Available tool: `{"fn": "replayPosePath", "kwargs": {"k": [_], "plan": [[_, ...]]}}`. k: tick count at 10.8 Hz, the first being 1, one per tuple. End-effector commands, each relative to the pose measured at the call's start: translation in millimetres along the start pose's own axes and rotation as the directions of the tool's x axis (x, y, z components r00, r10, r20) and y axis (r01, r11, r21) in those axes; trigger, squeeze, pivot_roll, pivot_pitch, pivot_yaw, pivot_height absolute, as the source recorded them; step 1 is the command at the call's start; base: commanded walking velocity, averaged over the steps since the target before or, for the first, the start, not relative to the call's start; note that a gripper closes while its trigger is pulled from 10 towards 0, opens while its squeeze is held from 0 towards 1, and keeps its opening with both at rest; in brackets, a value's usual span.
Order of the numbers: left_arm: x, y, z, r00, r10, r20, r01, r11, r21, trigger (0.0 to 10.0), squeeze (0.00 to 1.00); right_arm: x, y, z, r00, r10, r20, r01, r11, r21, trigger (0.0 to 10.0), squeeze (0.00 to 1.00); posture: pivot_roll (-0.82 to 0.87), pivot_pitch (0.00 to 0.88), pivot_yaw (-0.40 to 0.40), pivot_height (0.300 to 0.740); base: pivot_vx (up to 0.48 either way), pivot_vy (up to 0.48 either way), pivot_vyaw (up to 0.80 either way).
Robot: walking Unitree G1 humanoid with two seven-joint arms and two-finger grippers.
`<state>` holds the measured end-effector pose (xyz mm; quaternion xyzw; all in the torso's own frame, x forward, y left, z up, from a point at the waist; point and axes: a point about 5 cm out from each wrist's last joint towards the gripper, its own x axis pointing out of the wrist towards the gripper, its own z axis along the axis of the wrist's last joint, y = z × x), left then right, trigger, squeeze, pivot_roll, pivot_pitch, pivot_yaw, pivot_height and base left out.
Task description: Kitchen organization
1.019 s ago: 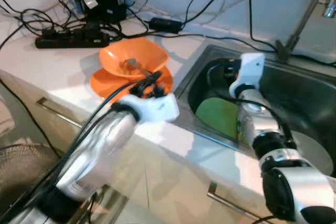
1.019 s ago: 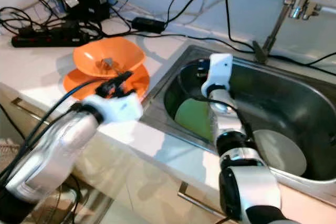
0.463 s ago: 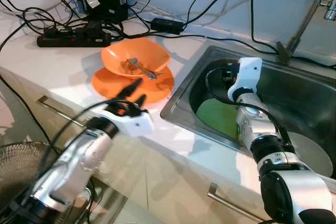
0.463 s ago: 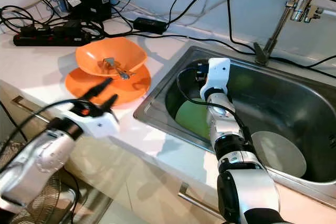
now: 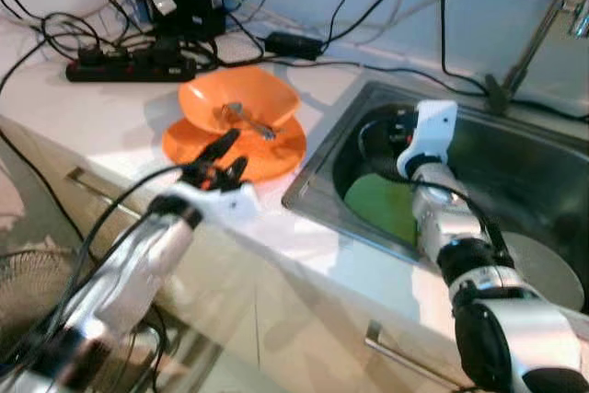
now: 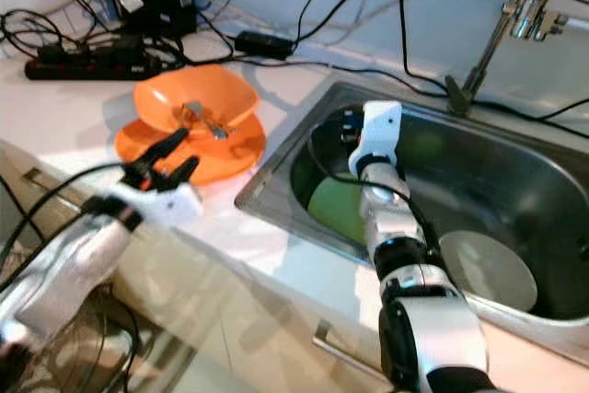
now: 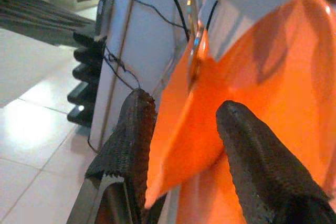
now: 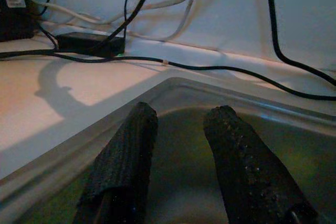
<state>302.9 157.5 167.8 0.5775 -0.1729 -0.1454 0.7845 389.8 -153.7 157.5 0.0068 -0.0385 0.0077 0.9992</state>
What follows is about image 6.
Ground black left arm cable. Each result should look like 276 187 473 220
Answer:
0 163 139 293

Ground orange plate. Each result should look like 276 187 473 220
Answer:
115 115 266 186

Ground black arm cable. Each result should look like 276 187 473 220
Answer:
0 163 139 293
307 115 445 260

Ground metal tongs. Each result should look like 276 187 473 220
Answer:
175 100 231 141

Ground black power adapter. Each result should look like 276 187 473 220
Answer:
234 30 297 61

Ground metal faucet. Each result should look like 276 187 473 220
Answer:
446 0 567 118

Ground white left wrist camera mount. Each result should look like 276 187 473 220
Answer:
127 181 205 230

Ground steel cabinet handle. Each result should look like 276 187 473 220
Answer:
23 168 93 214
313 319 387 380

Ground green plate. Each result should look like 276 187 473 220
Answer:
307 177 369 247

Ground stainless steel sink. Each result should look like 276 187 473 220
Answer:
235 80 589 366

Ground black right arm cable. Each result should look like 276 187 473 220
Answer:
307 115 445 260

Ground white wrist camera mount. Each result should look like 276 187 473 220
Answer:
347 100 405 173
127 181 205 230

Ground hanging black cable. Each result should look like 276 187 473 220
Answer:
400 0 456 99

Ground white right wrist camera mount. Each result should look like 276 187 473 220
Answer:
347 100 405 173

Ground grey bowl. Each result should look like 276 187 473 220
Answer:
437 230 539 313

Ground black charger device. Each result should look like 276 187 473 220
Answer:
106 0 194 40

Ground white cable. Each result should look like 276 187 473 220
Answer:
318 0 456 44

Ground black power strip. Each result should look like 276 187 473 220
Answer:
26 43 162 81

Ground orange bowl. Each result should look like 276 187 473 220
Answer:
133 64 260 134

